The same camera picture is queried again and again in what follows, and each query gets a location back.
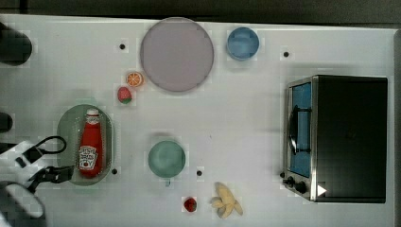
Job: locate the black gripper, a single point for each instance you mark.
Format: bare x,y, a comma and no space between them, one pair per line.
50,145

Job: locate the red ketchup bottle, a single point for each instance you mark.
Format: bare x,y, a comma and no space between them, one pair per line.
91,146

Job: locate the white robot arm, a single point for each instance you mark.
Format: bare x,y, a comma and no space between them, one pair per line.
24,167

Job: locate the green oval strainer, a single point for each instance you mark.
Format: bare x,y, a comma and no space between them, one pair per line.
71,128

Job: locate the strawberry toy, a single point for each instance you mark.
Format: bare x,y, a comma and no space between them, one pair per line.
124,95

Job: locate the green mug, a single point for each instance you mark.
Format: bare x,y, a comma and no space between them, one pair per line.
166,160

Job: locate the orange slice toy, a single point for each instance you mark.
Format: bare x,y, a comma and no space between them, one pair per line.
135,79

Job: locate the black round base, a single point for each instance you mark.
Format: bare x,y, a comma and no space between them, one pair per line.
15,46

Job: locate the small red tomato toy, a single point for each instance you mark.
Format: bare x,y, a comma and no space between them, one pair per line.
190,205

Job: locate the grey round plate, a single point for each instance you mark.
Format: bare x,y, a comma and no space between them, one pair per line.
177,54

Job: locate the peeled banana toy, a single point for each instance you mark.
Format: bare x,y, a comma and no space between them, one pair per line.
225,201

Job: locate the blue cup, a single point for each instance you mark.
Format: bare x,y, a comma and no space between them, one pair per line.
242,44

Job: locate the silver toaster oven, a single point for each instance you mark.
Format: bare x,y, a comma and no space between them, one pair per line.
336,139

